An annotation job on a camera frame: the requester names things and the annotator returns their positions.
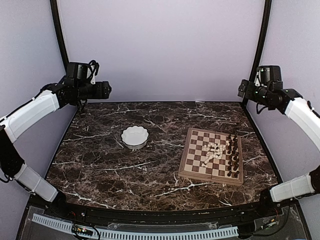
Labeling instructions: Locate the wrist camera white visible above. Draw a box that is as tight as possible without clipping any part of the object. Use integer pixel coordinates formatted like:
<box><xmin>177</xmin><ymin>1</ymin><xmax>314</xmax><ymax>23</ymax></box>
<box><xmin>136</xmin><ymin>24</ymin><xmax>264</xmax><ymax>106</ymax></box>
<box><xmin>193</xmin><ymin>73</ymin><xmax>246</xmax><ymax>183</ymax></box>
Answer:
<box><xmin>87</xmin><ymin>60</ymin><xmax>100</xmax><ymax>85</ymax></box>
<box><xmin>254</xmin><ymin>66</ymin><xmax>262</xmax><ymax>87</ymax></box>

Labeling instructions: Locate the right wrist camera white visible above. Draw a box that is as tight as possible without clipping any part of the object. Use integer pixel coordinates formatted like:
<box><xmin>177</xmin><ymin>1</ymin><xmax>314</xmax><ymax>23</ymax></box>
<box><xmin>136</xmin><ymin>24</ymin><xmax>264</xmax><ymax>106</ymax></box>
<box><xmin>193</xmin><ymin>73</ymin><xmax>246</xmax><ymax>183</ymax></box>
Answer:
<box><xmin>254</xmin><ymin>66</ymin><xmax>262</xmax><ymax>87</ymax></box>

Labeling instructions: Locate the black frame post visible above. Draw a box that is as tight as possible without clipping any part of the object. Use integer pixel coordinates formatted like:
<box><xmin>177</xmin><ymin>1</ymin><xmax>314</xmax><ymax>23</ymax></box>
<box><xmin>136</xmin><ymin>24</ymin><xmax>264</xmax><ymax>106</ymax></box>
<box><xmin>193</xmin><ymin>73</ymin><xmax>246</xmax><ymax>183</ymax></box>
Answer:
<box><xmin>249</xmin><ymin>0</ymin><xmax>272</xmax><ymax>79</ymax></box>
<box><xmin>49</xmin><ymin>0</ymin><xmax>69</xmax><ymax>70</ymax></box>

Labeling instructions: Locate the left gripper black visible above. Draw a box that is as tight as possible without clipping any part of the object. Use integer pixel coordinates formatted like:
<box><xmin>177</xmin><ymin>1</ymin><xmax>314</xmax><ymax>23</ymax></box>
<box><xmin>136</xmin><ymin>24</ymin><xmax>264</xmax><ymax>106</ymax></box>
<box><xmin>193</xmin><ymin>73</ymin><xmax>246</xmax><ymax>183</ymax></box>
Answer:
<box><xmin>75</xmin><ymin>80</ymin><xmax>112</xmax><ymax>100</ymax></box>

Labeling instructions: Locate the black front rail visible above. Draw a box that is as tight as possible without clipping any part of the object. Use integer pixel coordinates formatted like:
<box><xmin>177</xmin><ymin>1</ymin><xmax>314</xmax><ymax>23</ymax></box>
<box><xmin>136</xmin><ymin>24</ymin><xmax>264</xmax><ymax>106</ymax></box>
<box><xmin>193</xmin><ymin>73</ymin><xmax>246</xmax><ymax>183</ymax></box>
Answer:
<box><xmin>28</xmin><ymin>196</ymin><xmax>290</xmax><ymax>226</ymax></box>

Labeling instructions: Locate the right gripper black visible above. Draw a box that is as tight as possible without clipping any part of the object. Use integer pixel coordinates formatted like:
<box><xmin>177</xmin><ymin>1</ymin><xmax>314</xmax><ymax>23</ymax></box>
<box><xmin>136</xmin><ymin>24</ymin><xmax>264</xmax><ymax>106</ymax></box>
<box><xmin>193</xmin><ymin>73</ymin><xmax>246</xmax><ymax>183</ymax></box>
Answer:
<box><xmin>238</xmin><ymin>79</ymin><xmax>272</xmax><ymax>106</ymax></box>

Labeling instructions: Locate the white scalloped bowl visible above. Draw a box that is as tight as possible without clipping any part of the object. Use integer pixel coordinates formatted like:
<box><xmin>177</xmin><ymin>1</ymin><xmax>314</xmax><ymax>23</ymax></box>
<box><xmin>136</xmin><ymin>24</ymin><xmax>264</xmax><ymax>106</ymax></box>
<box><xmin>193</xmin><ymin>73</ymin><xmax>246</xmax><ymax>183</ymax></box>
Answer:
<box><xmin>121</xmin><ymin>125</ymin><xmax>150</xmax><ymax>150</ymax></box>

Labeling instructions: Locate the white slotted cable duct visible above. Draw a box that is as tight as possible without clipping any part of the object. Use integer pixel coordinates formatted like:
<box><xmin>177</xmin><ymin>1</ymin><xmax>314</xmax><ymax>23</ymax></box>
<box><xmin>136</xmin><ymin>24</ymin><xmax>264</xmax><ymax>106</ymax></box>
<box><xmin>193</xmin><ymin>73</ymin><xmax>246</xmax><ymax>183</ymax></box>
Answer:
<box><xmin>31</xmin><ymin>213</ymin><xmax>239</xmax><ymax>240</ymax></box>

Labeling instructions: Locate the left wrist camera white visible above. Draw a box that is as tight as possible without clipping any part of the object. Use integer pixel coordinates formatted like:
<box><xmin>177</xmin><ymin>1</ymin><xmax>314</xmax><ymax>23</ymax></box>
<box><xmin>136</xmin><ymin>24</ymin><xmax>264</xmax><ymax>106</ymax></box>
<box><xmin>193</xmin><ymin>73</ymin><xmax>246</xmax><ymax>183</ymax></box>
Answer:
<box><xmin>87</xmin><ymin>60</ymin><xmax>100</xmax><ymax>85</ymax></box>

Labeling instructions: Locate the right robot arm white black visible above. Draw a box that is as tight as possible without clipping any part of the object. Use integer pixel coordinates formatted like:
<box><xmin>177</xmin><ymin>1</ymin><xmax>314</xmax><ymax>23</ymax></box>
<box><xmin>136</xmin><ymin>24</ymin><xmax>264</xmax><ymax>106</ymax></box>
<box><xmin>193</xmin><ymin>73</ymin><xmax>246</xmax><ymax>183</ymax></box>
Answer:
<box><xmin>238</xmin><ymin>65</ymin><xmax>320</xmax><ymax>217</ymax></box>

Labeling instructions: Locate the wooden chessboard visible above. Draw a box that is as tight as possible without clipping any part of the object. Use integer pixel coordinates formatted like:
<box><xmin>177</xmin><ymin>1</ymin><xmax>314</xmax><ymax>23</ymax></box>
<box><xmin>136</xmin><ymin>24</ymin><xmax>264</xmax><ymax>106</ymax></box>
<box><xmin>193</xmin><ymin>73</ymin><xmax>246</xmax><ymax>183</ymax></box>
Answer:
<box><xmin>178</xmin><ymin>127</ymin><xmax>244</xmax><ymax>186</ymax></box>

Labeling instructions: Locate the black left frame post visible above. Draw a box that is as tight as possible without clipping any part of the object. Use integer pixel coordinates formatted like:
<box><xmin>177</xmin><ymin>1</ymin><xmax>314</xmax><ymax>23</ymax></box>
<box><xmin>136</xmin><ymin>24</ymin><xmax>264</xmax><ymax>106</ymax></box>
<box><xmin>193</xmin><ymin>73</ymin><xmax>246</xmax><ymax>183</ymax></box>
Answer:
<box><xmin>49</xmin><ymin>0</ymin><xmax>69</xmax><ymax>70</ymax></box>

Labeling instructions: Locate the black right frame post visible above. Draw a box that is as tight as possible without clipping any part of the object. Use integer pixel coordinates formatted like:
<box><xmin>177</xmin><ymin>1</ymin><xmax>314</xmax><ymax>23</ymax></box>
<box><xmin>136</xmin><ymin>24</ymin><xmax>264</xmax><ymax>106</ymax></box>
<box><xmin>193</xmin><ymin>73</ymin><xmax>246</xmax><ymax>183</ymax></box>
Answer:
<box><xmin>249</xmin><ymin>0</ymin><xmax>272</xmax><ymax>79</ymax></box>

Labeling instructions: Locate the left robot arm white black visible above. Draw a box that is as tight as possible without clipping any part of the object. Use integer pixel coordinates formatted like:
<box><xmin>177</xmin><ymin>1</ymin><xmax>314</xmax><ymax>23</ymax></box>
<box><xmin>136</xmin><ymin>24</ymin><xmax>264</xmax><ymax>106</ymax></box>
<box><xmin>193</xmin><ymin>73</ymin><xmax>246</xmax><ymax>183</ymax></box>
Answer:
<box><xmin>0</xmin><ymin>60</ymin><xmax>112</xmax><ymax>218</ymax></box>

